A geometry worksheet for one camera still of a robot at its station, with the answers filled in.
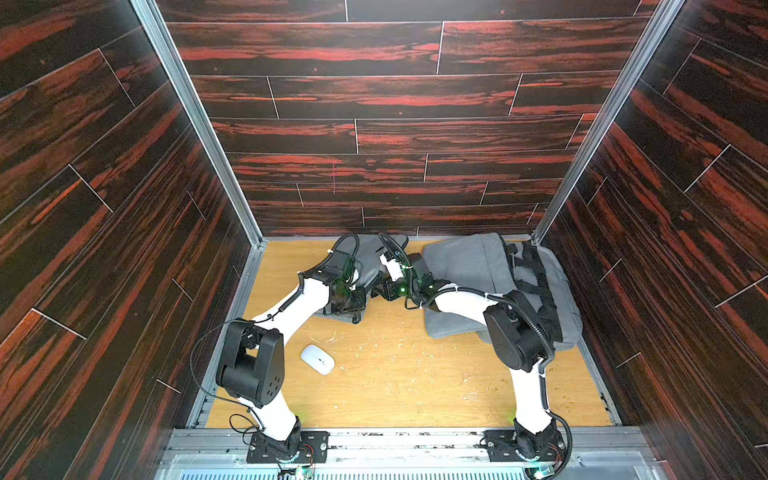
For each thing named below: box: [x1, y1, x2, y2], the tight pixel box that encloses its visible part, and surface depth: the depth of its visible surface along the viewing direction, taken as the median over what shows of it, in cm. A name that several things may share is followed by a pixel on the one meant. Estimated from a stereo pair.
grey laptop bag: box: [302, 233, 409, 324], surface depth 76 cm
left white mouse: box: [300, 344, 335, 376], surface depth 90 cm
